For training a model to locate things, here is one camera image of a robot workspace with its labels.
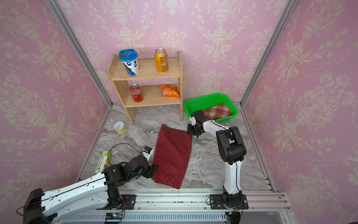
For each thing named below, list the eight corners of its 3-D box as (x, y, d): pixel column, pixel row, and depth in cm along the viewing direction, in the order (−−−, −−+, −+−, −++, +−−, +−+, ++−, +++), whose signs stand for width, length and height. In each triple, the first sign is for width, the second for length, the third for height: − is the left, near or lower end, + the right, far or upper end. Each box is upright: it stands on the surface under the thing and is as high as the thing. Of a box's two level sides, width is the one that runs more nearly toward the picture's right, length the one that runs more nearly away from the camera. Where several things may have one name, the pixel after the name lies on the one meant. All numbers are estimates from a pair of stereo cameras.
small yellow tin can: (115, 134, 104) (111, 130, 99) (118, 125, 109) (115, 121, 104) (125, 134, 104) (122, 130, 99) (127, 125, 109) (125, 121, 104)
